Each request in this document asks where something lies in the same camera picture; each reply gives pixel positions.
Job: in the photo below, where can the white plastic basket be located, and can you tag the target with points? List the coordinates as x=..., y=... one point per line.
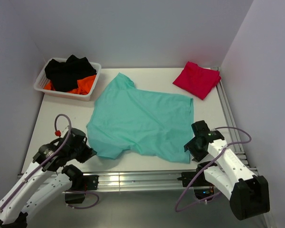
x=44, y=85

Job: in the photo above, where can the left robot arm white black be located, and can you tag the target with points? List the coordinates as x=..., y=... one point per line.
x=48, y=175

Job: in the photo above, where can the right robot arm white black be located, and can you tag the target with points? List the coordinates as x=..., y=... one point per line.
x=248, y=193

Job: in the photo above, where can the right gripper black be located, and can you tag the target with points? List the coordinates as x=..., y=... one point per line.
x=198, y=156

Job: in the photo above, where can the black t-shirt in basket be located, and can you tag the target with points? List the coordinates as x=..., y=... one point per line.
x=64, y=75

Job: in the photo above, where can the teal t-shirt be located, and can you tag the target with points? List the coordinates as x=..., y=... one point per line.
x=149, y=123

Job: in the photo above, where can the folded red t-shirt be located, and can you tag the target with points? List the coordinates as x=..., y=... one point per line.
x=197, y=80

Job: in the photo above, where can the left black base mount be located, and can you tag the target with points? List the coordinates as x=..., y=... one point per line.
x=90, y=184

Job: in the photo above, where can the orange t-shirt in basket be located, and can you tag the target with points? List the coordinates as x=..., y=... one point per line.
x=83, y=86

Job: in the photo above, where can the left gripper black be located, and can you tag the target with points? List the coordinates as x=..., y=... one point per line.
x=89, y=152

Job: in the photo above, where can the aluminium front rail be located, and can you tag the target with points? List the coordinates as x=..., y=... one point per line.
x=119, y=181

